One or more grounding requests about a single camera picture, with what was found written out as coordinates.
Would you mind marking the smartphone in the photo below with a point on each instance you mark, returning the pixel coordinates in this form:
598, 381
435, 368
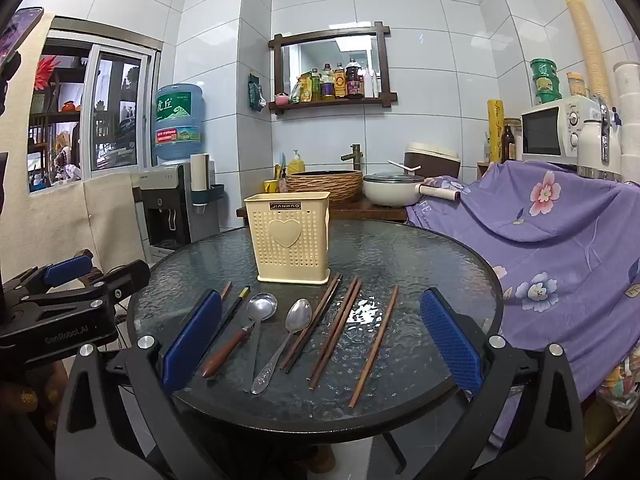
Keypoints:
20, 30

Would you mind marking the teal cup holder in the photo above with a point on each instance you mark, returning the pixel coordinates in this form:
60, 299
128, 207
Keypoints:
216, 192

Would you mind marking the beige-lidded jar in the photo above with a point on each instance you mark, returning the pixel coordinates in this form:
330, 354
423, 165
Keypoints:
576, 86

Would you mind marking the woven basin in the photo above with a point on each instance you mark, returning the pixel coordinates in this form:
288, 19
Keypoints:
325, 187

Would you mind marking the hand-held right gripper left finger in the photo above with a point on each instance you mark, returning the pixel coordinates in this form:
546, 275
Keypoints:
192, 342

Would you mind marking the round-bowl steel spoon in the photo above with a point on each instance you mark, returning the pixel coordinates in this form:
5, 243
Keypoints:
262, 306

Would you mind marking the black chopstick gold tip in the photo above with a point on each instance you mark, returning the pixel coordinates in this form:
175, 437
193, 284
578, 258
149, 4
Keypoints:
239, 305

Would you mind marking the water dispenser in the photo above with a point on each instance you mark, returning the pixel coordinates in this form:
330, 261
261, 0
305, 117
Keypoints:
160, 210

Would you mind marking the yellow soap bottle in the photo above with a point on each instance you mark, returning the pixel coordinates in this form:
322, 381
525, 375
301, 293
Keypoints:
296, 165

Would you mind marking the brown and white rice cooker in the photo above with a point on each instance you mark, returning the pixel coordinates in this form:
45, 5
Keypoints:
432, 157

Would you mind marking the dark chopstick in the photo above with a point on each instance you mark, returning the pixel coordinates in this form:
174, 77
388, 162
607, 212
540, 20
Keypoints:
326, 302

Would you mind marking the wooden counter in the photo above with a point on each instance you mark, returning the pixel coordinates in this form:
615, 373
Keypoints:
370, 211

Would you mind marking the green tin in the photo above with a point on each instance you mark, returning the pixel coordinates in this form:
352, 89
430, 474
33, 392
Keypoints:
546, 92
543, 69

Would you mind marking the yellow cup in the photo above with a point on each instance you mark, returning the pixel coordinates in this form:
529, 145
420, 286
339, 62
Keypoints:
271, 186

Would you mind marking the white kettle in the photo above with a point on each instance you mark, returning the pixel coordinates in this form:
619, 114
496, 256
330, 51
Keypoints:
592, 145

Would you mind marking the pink bowl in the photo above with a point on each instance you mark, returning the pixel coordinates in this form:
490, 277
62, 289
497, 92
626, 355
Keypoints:
281, 100

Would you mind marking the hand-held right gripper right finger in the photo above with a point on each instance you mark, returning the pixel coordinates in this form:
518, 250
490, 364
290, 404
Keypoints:
450, 342

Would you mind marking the person's left hand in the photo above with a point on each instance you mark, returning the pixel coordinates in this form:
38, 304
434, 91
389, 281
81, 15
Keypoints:
35, 390

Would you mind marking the cream plastic utensil holder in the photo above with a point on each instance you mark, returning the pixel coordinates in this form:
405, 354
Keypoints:
285, 255

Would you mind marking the white rice paddle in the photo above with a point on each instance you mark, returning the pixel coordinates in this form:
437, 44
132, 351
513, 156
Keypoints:
400, 165

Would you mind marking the yellow roll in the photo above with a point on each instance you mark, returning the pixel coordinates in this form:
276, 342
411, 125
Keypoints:
495, 130

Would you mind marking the amber sauce bottle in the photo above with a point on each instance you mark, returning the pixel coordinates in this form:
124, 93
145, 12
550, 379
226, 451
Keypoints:
340, 84

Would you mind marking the white microwave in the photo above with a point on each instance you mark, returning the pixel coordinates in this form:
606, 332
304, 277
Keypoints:
542, 130

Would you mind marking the red flower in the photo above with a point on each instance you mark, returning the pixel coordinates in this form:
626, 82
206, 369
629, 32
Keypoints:
47, 71

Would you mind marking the colourful printed cloth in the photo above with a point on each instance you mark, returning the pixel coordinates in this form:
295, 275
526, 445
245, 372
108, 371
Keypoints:
620, 382

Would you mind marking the wooden framed mirror shelf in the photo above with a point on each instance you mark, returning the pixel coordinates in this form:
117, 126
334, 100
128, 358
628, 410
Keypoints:
330, 60

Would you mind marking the purple-label sauce bottle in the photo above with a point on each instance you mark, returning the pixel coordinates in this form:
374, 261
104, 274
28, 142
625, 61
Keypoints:
328, 85

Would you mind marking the green packet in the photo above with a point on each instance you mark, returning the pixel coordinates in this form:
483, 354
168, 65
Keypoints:
256, 92

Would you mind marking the bronze faucet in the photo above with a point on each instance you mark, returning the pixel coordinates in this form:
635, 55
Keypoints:
354, 156

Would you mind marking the stack of yellow cups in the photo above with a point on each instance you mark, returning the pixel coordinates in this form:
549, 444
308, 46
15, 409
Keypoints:
585, 35

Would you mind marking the wooden display shelf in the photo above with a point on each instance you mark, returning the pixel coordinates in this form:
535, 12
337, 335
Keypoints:
50, 115

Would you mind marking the purple floral cloth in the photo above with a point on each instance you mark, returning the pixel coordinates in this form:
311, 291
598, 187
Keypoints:
550, 260

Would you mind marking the brown glass bottle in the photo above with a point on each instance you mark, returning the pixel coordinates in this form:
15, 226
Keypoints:
508, 145

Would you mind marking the dark sauce bottle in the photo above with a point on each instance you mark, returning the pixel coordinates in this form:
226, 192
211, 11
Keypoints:
354, 82

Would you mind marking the white bottle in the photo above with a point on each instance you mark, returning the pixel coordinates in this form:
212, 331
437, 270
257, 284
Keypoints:
368, 85
376, 84

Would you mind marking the blue water jug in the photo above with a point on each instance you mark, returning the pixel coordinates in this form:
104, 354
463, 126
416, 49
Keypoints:
179, 125

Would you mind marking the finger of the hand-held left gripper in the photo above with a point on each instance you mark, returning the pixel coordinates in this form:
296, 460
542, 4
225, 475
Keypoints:
125, 277
67, 269

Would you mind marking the white cup tube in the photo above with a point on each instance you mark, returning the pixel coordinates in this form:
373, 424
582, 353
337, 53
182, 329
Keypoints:
199, 175

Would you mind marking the yellow-green packet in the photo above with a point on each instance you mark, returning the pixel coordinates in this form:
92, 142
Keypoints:
295, 93

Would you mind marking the sliding window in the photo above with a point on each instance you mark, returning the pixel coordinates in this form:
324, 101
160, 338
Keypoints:
90, 110

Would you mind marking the oval steel spoon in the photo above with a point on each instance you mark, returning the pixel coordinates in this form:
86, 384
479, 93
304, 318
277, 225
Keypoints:
298, 316

